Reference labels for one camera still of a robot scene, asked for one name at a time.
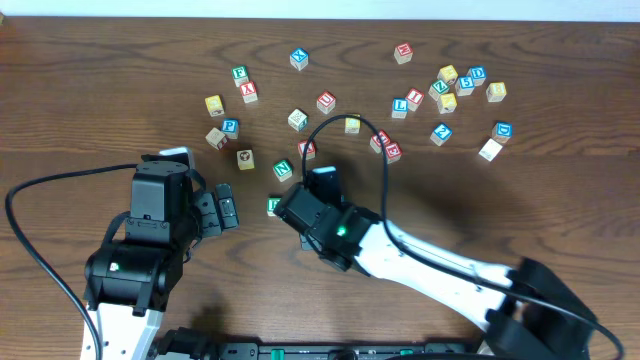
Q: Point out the yellow picture block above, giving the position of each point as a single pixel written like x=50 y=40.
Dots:
x=245 y=160

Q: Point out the yellow block far left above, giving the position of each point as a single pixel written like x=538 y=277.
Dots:
x=214 y=105

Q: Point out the blue D block lower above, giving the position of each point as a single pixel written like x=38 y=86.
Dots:
x=502 y=132

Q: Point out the plain wood red-sided block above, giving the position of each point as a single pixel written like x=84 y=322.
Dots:
x=216 y=138

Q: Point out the green Z block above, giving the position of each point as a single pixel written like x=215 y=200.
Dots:
x=437 y=89

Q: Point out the yellow block top right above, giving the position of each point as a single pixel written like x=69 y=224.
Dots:
x=448 y=74

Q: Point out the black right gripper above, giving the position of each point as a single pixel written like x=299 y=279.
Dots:
x=288 y=203

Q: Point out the blue X block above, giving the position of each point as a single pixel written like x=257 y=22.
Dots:
x=299 y=59

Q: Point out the green F block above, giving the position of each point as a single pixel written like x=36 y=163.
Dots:
x=240 y=75

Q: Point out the blue 5 block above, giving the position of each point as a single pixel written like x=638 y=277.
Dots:
x=464 y=86

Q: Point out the red A block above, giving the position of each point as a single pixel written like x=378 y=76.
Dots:
x=306 y=149

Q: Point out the blue P block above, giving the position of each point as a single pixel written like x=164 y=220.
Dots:
x=230 y=127

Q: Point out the blue L block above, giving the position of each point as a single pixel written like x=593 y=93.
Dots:
x=400 y=108

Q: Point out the red u block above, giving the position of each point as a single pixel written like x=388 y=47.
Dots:
x=379 y=141
x=326 y=102

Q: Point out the yellow block centre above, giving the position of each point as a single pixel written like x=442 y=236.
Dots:
x=352 y=124

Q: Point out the plain wood block right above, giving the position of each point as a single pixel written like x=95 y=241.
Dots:
x=490 y=150

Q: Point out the blue D block upper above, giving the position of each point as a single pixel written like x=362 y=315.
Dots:
x=477 y=74

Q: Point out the red U block lower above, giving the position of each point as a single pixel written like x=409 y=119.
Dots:
x=379 y=141

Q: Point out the yellow block below Z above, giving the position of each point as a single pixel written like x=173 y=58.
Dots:
x=446 y=103

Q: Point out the red E block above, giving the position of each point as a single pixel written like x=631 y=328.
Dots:
x=393 y=152

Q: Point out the red I block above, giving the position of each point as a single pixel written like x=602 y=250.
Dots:
x=414 y=98

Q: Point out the red H block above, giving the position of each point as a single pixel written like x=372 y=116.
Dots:
x=403 y=53

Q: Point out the blue 2 block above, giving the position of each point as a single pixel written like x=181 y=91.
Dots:
x=441 y=134

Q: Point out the yellow 8 block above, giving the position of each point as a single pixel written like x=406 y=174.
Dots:
x=496 y=92

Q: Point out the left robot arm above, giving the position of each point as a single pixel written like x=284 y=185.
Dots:
x=142 y=256

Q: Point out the plain wood green-sided block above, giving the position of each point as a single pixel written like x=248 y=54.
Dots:
x=298 y=120

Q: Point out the blue d block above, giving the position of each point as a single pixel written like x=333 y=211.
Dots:
x=477 y=74
x=502 y=132

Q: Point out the green R block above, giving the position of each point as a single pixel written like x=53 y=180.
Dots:
x=272 y=203

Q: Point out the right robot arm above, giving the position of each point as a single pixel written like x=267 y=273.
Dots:
x=524 y=313

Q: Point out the green N block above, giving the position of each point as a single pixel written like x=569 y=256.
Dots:
x=283 y=170

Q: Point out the red U block upper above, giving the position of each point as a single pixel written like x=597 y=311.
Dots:
x=326 y=102

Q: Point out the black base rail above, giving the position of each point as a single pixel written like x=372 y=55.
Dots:
x=325 y=351

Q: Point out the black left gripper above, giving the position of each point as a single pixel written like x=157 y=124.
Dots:
x=226 y=208

